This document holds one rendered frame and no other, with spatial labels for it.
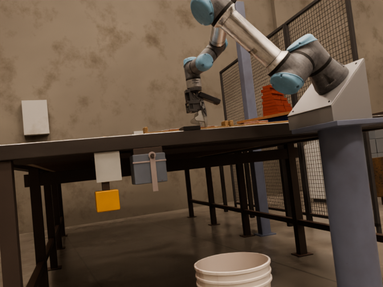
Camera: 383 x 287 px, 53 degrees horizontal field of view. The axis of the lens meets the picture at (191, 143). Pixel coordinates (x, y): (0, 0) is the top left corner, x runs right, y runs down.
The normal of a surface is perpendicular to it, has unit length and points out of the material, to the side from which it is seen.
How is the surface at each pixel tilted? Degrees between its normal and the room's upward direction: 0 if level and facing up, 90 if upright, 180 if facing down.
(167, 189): 90
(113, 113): 90
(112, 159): 90
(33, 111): 90
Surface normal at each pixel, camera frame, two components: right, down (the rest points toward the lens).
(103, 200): 0.28, -0.09
